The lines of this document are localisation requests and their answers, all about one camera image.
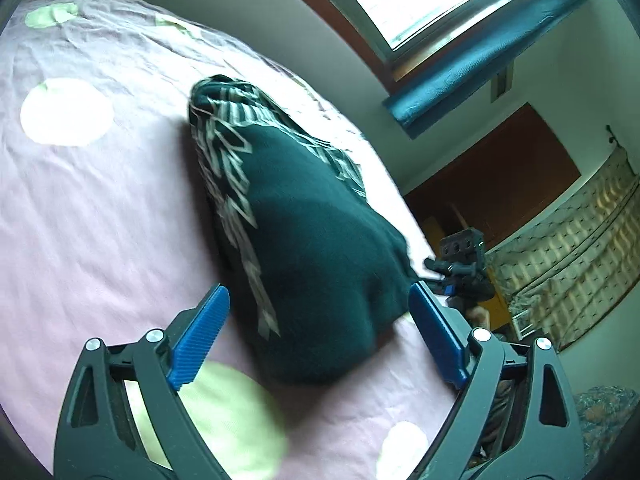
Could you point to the dark green striped-print sweater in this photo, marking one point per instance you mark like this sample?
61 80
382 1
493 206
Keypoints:
310 240

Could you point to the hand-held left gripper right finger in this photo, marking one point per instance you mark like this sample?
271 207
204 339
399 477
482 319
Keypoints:
435 330

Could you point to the brown wooden wardrobe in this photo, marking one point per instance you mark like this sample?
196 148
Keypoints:
500 175

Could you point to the brown wooden window surround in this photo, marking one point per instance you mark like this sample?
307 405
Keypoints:
345 25

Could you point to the blue rolled window blind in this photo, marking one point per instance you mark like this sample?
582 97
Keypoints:
475 60

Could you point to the person's right hand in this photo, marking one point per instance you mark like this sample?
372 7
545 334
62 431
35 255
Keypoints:
480 317

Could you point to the blue patterned cloth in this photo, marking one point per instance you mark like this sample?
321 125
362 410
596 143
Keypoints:
605 410

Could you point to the pink dotted bed sheet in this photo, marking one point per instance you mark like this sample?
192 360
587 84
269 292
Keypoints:
100 210

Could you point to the black curtain rod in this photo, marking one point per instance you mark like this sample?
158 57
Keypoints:
614 140

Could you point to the cream patterned curtain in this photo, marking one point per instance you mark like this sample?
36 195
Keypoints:
575 250

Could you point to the grey wall fixture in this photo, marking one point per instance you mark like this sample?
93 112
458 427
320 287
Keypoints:
502 82

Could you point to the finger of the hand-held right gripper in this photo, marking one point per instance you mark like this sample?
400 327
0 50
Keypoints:
446 288
450 267

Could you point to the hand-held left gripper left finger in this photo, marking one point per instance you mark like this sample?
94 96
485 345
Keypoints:
200 340

